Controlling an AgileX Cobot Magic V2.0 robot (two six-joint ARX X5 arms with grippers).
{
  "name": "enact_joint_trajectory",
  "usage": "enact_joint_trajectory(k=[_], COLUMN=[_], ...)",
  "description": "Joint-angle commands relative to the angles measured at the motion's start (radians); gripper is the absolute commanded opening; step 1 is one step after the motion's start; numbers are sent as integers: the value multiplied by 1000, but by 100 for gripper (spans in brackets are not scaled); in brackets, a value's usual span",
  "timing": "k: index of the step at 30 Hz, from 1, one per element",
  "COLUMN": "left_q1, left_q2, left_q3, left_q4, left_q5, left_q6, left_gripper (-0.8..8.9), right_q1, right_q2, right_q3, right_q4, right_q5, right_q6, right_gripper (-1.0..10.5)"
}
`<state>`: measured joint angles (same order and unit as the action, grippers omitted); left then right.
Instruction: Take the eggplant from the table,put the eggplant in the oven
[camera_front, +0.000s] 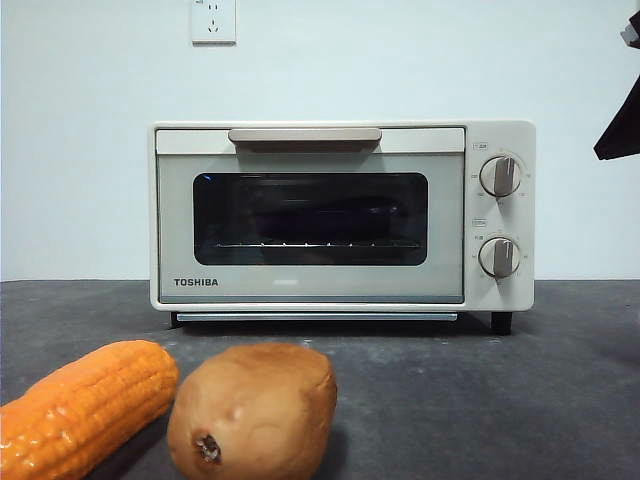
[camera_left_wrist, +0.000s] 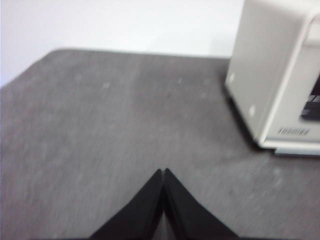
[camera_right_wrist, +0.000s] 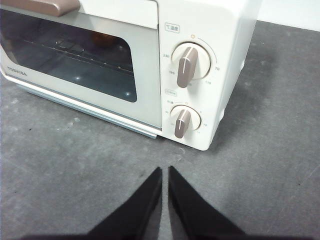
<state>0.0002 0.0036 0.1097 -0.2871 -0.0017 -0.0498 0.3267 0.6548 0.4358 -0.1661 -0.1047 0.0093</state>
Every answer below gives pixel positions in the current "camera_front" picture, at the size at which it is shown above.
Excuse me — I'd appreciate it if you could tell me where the glass oven door with handle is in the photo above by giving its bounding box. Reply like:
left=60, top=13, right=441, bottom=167
left=154, top=126, right=466, bottom=305

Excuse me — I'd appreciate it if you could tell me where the cream Toshiba toaster oven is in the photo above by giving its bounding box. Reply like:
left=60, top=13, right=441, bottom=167
left=148, top=119, right=537, bottom=336

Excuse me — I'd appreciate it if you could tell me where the round temperature knob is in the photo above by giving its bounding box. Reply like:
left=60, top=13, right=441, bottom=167
left=478, top=154, right=524, bottom=199

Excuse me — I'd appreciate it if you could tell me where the round timer knob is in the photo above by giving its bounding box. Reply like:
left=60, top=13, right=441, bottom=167
left=477, top=236, right=522, bottom=279

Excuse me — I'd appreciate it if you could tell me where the silver crumb tray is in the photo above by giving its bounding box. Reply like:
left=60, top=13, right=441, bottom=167
left=173, top=311, right=459, bottom=324

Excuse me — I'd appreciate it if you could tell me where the brown potato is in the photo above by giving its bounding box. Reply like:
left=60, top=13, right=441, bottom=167
left=166, top=342, right=339, bottom=480

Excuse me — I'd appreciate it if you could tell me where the orange corn cob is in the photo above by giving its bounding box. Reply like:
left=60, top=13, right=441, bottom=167
left=0, top=339, right=180, bottom=480

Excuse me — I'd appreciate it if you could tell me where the metal wire oven rack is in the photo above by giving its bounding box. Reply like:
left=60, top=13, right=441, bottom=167
left=214, top=240, right=424, bottom=251

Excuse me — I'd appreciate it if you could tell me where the white wall socket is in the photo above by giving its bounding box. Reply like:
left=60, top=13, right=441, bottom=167
left=191, top=0, right=237, bottom=47

